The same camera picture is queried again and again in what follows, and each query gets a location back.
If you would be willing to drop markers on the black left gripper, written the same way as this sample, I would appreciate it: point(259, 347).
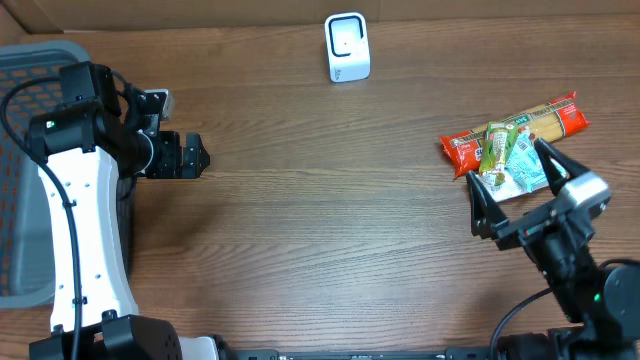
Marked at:
point(174, 159)

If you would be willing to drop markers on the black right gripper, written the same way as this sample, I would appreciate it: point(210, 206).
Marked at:
point(486, 211)

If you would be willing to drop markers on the white tube with tan cap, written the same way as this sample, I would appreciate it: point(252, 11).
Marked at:
point(508, 189)

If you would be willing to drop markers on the light blue snack packet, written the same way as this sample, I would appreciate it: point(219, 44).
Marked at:
point(524, 165)

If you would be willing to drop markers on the green snack packet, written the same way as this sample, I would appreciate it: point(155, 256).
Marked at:
point(498, 144)

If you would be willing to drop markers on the orange spaghetti pasta packet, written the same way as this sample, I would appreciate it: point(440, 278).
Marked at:
point(550, 121)

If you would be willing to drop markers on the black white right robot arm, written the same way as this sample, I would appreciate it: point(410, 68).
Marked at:
point(600, 301)

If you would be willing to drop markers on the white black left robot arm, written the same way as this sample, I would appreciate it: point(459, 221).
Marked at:
point(105, 130)

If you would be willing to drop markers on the white barcode scanner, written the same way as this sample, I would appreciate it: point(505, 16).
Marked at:
point(347, 44)

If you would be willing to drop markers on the dark grey plastic basket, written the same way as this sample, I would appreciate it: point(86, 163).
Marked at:
point(27, 257)

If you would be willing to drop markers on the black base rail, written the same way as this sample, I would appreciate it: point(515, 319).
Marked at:
point(454, 353)

